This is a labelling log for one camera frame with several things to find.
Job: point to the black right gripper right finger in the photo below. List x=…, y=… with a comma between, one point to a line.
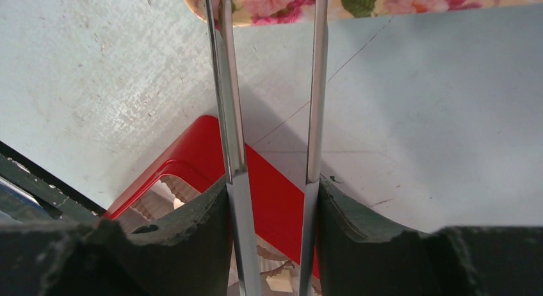
x=361, y=252

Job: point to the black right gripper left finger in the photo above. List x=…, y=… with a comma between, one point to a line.
x=186, y=252

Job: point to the steel tongs white handle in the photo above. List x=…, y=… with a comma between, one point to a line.
x=221, y=37

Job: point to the floral serving tray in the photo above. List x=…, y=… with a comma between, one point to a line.
x=269, y=12

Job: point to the red chocolate box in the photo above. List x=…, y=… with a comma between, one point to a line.
x=188, y=167

